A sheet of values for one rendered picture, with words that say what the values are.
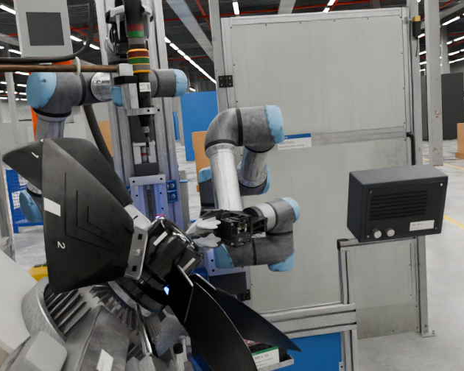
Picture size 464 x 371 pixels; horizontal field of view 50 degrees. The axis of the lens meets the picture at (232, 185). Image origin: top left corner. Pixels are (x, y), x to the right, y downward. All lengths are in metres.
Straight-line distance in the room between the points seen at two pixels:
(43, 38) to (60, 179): 4.38
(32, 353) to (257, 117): 0.98
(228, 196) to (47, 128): 0.63
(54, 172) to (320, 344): 1.09
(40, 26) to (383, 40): 3.18
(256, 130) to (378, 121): 1.69
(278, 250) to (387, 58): 1.99
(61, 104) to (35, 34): 3.48
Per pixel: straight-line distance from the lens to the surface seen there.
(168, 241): 0.91
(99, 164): 1.08
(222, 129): 1.46
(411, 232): 1.58
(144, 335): 0.85
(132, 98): 1.01
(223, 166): 1.41
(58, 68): 0.96
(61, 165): 0.75
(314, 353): 1.62
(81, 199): 0.75
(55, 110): 1.63
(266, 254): 1.34
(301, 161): 2.94
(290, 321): 1.54
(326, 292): 3.15
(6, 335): 0.89
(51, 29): 5.11
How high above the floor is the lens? 1.44
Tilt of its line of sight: 8 degrees down
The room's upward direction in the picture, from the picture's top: 5 degrees counter-clockwise
